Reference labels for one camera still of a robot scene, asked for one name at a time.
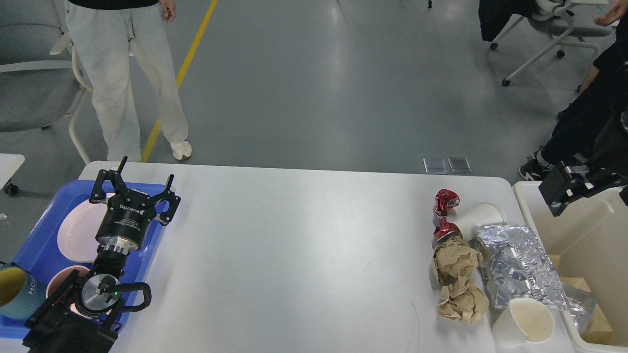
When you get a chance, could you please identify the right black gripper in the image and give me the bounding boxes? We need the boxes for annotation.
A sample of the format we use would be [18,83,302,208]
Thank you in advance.
[539,110,628,217]

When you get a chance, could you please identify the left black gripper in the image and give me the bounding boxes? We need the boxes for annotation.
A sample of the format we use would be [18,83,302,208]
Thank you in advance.
[88,156,181,255]

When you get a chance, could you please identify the pink plate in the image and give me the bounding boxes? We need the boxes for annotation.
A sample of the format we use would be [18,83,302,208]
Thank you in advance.
[57,201,108,263]

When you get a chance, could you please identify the small foil piece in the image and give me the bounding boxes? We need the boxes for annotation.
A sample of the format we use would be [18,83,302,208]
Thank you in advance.
[473,225,568,310]

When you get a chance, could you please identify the pink mug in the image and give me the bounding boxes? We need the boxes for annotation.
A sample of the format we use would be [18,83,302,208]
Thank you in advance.
[46,264,95,319]

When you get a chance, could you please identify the aluminium foil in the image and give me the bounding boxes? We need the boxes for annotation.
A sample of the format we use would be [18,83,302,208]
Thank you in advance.
[562,280,598,334]

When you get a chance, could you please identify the teal mug yellow inside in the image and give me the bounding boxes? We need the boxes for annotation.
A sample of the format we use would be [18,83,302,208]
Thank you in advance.
[0,266,47,321]

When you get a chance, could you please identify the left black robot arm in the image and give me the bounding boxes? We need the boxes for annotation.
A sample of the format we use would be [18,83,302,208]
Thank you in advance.
[23,158,181,353]

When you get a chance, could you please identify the white plastic bin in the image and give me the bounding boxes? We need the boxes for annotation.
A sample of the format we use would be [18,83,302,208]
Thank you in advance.
[513,181,628,353]

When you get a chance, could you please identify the seated person black clothes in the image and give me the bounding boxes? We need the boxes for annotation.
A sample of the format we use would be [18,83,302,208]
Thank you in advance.
[518,0,628,181]

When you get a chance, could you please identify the white paper cup lying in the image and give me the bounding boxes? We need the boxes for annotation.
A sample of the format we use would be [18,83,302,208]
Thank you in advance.
[448,202,507,242]

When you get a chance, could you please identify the crushed red can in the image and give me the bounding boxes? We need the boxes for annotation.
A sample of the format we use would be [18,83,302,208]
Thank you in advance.
[433,189,461,247]

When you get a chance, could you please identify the white side table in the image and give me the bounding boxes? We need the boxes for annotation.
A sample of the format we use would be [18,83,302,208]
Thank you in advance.
[0,153,25,196]

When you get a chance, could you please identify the crumpled brown paper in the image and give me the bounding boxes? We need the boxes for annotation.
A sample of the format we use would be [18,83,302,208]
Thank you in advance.
[432,235,489,324]

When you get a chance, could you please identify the white paper cup front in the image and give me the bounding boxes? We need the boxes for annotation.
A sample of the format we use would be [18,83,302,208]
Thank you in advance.
[493,298,554,346]

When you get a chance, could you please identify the white rolling chair left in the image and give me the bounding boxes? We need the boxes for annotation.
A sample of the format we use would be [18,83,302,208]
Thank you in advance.
[0,0,92,164]

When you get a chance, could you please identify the office chair with jacket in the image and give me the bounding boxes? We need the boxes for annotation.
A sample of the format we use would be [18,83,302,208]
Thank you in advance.
[478,0,611,87]

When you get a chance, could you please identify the standing person grey trousers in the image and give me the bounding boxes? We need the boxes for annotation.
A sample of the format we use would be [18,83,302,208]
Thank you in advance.
[65,0,192,162]

